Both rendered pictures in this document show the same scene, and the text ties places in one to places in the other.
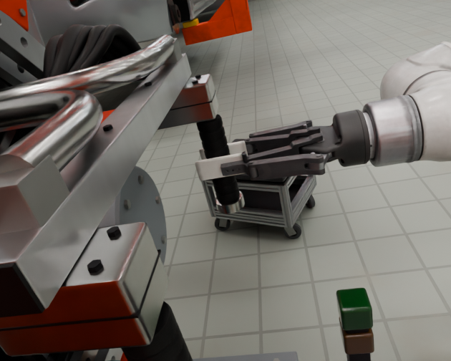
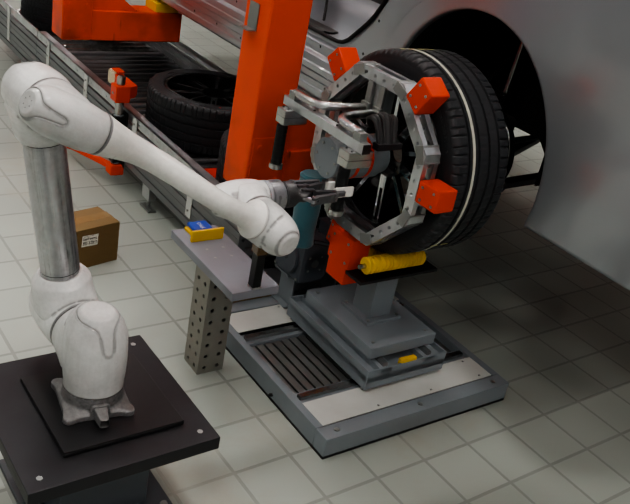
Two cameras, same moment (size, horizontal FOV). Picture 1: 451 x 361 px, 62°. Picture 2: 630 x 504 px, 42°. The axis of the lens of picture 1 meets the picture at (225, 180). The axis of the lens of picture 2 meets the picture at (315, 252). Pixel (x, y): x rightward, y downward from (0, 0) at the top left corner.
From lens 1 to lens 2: 2.65 m
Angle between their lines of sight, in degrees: 107
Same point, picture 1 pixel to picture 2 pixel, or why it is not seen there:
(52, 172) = (293, 94)
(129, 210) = (323, 144)
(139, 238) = (282, 109)
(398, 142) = not seen: hidden behind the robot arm
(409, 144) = not seen: hidden behind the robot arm
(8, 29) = (406, 107)
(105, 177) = (299, 108)
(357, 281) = not seen: outside the picture
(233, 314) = (418, 487)
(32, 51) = (409, 120)
